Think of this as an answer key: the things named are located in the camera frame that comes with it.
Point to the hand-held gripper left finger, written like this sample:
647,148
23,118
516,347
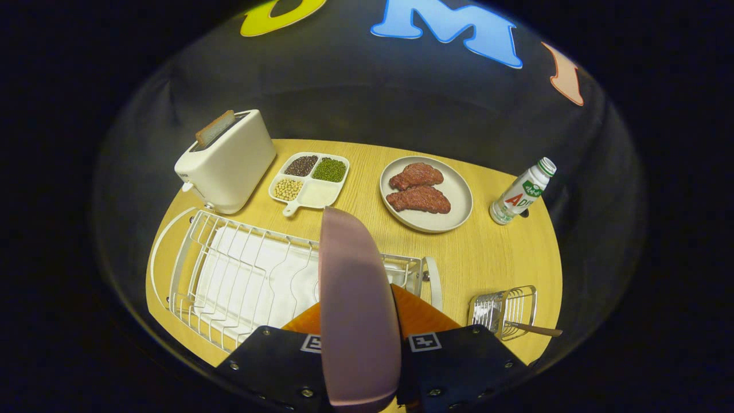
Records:
269,361

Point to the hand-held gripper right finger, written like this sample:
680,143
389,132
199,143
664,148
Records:
453,367

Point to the pink plate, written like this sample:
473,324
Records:
355,310

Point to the white divided dish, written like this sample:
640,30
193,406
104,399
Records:
291,207

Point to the grey round plate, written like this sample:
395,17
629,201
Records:
459,195

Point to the white drain tray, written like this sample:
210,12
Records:
281,298

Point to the red meat piece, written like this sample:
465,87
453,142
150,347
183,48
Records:
418,199
416,175

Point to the pile of yellow soybeans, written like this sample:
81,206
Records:
288,189

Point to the pile of white rice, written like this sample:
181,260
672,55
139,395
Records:
319,194

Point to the white drink bottle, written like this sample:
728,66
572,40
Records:
519,195

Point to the pile of dark beans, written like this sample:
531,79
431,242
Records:
301,166

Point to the white toaster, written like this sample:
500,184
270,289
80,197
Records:
229,166

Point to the pile of green beans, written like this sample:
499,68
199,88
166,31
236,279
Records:
329,170

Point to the bread slice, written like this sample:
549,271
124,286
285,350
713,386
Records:
215,129

